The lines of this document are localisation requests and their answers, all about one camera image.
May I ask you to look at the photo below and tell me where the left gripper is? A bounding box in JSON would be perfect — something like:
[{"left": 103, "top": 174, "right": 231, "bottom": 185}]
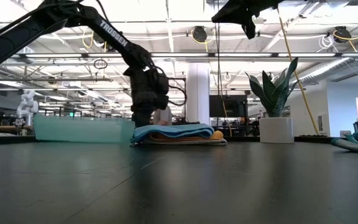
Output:
[{"left": 123, "top": 67, "right": 170, "bottom": 128}]

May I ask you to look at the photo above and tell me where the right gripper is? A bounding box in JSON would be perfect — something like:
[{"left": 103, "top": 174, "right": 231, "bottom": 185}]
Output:
[{"left": 211, "top": 0, "right": 285, "bottom": 40}]

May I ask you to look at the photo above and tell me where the bright blue microfiber towel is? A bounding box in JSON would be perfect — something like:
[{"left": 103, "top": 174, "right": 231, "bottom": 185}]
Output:
[{"left": 130, "top": 123, "right": 216, "bottom": 144}]

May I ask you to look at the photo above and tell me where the white building pillar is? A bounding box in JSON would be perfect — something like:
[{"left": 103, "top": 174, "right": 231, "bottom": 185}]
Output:
[{"left": 185, "top": 63, "right": 211, "bottom": 125}]

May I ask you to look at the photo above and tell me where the teal plastic bin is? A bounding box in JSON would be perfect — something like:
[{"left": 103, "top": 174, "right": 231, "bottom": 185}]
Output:
[{"left": 32, "top": 115, "right": 135, "bottom": 144}]

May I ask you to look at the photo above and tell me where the black monitor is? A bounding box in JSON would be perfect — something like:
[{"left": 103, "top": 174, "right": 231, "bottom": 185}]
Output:
[{"left": 209, "top": 95, "right": 249, "bottom": 118}]

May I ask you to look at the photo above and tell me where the snake plant in white pot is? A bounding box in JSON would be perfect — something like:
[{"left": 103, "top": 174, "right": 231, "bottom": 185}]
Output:
[{"left": 245, "top": 57, "right": 300, "bottom": 144}]

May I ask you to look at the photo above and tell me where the black ceiling cable reel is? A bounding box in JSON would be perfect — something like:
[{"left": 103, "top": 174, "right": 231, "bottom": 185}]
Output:
[
  {"left": 192, "top": 26, "right": 208, "bottom": 44},
  {"left": 333, "top": 26, "right": 352, "bottom": 44},
  {"left": 92, "top": 32, "right": 117, "bottom": 53}
]

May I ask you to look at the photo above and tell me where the black hanging cable loop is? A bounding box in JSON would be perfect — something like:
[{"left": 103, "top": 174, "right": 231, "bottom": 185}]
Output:
[{"left": 93, "top": 58, "right": 109, "bottom": 70}]

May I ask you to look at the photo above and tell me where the yellow cable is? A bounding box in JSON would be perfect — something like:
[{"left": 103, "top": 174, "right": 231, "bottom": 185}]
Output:
[{"left": 277, "top": 9, "right": 320, "bottom": 136}]

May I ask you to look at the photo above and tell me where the silver ventilation duct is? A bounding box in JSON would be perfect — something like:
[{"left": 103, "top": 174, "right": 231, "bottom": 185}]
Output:
[{"left": 298, "top": 40, "right": 358, "bottom": 86}]

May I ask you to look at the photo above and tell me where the white wall panel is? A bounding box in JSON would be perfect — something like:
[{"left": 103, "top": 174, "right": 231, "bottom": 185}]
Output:
[{"left": 317, "top": 112, "right": 331, "bottom": 136}]

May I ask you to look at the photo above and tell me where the black table frame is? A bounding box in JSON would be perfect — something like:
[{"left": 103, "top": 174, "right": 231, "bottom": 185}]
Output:
[{"left": 0, "top": 135, "right": 358, "bottom": 146}]

